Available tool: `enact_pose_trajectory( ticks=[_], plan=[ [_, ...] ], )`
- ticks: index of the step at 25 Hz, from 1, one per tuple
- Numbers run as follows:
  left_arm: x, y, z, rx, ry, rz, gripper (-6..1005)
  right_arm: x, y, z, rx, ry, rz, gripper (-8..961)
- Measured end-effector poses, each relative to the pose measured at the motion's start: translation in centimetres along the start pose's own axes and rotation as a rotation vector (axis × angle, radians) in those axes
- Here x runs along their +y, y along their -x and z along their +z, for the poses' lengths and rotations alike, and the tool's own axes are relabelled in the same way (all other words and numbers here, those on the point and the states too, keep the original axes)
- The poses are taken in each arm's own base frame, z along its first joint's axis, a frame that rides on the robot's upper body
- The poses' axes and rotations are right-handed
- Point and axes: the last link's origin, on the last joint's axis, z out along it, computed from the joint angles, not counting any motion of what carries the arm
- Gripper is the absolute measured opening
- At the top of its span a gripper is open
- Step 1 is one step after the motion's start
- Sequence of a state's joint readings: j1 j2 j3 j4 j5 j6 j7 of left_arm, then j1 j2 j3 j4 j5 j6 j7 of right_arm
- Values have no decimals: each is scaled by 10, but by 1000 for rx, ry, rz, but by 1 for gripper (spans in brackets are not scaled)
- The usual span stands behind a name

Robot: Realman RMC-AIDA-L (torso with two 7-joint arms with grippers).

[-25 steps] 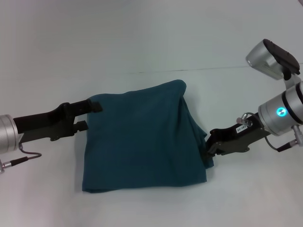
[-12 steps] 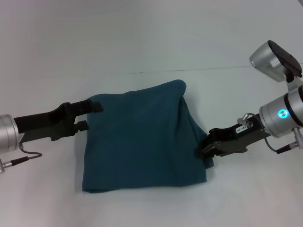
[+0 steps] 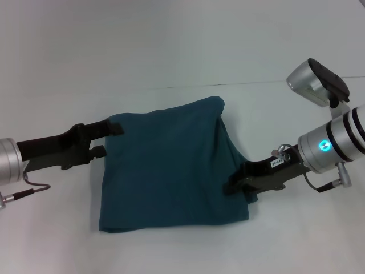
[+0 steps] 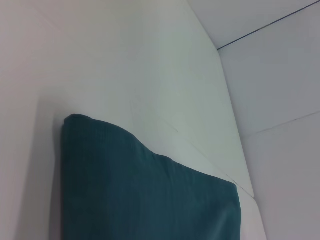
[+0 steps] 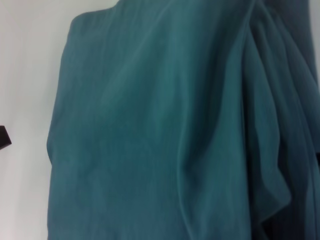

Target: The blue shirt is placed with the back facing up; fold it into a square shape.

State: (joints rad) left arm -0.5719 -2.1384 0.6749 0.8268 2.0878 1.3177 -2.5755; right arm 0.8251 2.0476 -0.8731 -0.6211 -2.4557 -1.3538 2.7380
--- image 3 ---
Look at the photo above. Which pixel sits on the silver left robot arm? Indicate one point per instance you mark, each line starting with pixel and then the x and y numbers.
pixel 10 161

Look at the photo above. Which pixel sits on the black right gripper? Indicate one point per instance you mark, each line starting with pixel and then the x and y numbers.
pixel 273 174

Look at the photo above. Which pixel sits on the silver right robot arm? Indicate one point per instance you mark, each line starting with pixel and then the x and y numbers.
pixel 330 120

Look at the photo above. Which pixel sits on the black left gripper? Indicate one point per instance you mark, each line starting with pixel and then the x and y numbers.
pixel 54 151

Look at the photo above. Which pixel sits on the teal blue t-shirt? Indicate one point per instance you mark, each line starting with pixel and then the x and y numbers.
pixel 171 165

